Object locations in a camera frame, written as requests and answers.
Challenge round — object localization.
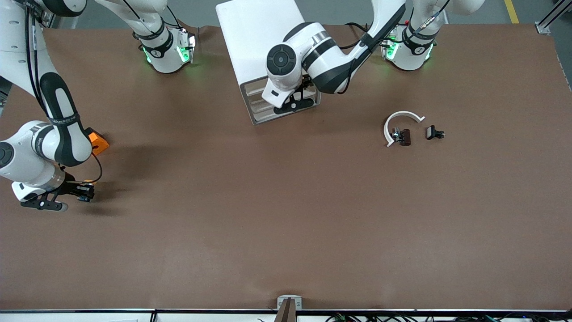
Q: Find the orange button enclosure box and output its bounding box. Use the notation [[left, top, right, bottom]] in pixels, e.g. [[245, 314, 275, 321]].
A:
[[85, 127, 110, 156]]

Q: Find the brown paper table cover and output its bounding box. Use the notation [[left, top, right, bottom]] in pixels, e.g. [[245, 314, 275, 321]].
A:
[[0, 23, 572, 311]]

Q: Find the grey metal bracket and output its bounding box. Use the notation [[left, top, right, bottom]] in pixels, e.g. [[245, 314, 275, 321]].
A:
[[277, 295, 303, 310]]

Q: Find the brown post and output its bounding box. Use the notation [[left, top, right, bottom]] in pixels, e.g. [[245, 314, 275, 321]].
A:
[[274, 298, 297, 322]]

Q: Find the black base cable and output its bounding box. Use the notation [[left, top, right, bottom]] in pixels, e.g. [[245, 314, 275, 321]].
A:
[[340, 21, 380, 50]]

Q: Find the white curved plastic ring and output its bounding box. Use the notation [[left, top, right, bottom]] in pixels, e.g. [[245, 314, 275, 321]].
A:
[[383, 110, 426, 148]]

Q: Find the aluminium frame post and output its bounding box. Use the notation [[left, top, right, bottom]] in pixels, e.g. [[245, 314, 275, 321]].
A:
[[535, 0, 572, 35]]

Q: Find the yellow-capped push button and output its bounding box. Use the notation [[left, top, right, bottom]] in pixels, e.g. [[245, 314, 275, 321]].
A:
[[74, 179, 96, 203]]

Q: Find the dark brown switch component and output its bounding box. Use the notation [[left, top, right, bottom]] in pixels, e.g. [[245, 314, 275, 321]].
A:
[[391, 127, 412, 147]]

